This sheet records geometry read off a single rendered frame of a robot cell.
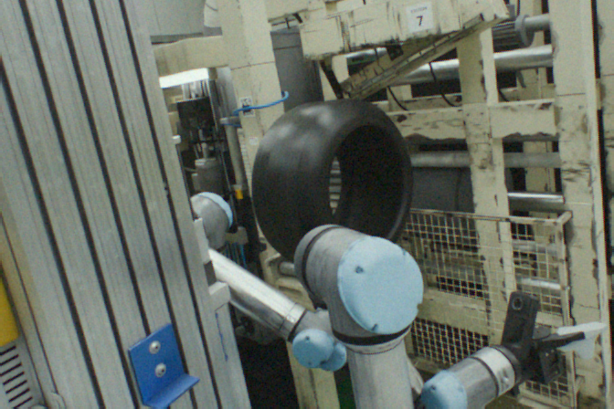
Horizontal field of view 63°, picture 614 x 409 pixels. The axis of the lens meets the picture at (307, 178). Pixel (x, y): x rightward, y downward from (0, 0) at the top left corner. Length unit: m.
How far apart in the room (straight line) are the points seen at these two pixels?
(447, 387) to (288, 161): 0.88
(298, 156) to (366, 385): 0.89
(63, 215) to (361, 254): 0.38
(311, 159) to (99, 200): 0.90
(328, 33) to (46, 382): 1.50
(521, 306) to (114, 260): 0.68
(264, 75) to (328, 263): 1.28
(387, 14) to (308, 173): 0.61
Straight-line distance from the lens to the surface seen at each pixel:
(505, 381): 0.95
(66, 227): 0.69
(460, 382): 0.91
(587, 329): 1.05
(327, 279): 0.70
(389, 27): 1.76
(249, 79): 1.88
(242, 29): 1.88
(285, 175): 1.54
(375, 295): 0.67
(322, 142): 1.53
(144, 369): 0.79
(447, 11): 1.71
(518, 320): 1.00
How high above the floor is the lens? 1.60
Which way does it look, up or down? 12 degrees down
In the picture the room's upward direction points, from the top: 10 degrees counter-clockwise
